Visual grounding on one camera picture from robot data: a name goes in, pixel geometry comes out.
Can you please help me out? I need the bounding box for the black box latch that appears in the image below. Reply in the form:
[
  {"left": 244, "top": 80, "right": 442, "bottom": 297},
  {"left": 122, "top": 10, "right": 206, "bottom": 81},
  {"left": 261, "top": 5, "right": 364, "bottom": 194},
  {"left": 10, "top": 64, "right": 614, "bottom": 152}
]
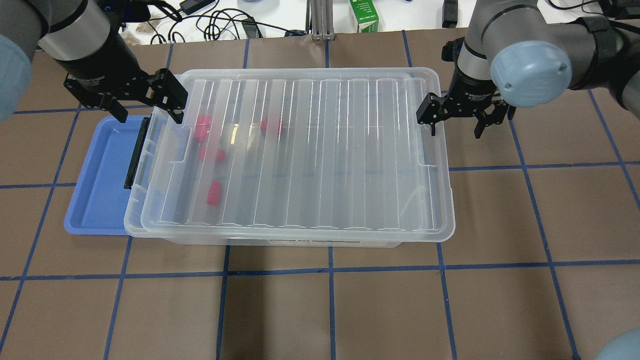
[{"left": 123, "top": 116, "right": 151, "bottom": 190}]

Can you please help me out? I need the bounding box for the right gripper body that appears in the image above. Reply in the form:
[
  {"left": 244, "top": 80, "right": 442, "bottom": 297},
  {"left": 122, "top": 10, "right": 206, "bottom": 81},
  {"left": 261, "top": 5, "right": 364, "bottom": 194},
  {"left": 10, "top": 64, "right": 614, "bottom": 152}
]
[{"left": 435, "top": 70, "right": 515, "bottom": 121}]

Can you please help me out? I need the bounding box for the clear plastic box lid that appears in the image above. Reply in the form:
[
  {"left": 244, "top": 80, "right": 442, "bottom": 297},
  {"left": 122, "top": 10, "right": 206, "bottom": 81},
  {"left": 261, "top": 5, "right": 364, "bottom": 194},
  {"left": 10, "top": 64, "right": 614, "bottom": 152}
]
[{"left": 124, "top": 67, "right": 456, "bottom": 248}]

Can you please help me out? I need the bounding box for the aluminium frame post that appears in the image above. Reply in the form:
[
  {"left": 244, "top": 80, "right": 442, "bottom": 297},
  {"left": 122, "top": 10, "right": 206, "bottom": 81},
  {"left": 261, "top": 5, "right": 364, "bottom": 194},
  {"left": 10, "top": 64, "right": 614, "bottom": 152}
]
[{"left": 305, "top": 0, "right": 335, "bottom": 41}]

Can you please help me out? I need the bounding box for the clear plastic storage box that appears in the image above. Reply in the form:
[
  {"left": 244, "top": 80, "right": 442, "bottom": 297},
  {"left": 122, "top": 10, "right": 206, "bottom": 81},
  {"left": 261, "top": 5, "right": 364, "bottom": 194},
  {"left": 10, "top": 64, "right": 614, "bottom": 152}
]
[{"left": 124, "top": 105, "right": 426, "bottom": 247}]

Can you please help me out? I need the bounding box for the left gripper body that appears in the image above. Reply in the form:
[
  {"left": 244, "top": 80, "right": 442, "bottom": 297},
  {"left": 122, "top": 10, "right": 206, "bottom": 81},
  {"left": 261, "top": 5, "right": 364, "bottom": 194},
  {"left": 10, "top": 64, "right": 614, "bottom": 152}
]
[{"left": 52, "top": 42, "right": 153, "bottom": 108}]

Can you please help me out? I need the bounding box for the blue plastic tray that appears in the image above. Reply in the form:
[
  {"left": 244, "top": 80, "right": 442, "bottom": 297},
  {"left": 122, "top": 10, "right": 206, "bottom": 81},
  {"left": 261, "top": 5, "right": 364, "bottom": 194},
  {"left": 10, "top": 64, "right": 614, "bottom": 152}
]
[{"left": 63, "top": 115, "right": 144, "bottom": 236}]

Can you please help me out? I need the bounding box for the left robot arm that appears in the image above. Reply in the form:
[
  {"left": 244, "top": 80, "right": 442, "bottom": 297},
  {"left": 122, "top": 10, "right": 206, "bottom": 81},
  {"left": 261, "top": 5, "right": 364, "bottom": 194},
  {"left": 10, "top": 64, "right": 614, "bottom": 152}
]
[{"left": 0, "top": 0, "right": 188, "bottom": 125}]

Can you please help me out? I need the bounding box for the snack bag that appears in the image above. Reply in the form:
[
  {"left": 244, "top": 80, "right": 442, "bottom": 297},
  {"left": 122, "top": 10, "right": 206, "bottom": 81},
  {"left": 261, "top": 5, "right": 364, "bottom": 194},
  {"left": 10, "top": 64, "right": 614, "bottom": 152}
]
[
  {"left": 119, "top": 31, "right": 142, "bottom": 46},
  {"left": 135, "top": 18, "right": 162, "bottom": 34}
]

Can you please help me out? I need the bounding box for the green milk carton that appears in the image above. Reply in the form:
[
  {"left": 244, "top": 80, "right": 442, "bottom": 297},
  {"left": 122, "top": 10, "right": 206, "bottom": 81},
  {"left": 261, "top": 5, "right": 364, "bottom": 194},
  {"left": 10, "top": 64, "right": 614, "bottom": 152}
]
[{"left": 348, "top": 0, "right": 380, "bottom": 34}]

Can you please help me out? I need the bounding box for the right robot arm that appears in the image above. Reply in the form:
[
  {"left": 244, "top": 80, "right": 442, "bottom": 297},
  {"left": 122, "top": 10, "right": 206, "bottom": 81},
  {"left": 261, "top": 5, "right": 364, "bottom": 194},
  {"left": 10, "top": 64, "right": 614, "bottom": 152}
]
[{"left": 416, "top": 0, "right": 640, "bottom": 138}]

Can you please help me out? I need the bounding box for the black power adapter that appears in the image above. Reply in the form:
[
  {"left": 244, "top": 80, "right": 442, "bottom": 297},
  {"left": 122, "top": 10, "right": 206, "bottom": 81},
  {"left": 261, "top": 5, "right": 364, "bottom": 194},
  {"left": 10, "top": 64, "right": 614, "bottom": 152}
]
[{"left": 179, "top": 0, "right": 217, "bottom": 16}]

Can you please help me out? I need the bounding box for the red block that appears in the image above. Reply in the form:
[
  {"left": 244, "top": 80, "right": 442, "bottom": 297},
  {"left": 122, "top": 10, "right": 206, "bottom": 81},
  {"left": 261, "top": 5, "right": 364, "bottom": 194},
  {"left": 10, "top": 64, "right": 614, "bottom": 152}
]
[
  {"left": 193, "top": 115, "right": 212, "bottom": 143},
  {"left": 259, "top": 118, "right": 284, "bottom": 134},
  {"left": 206, "top": 180, "right": 223, "bottom": 207},
  {"left": 198, "top": 145, "right": 226, "bottom": 163}
]

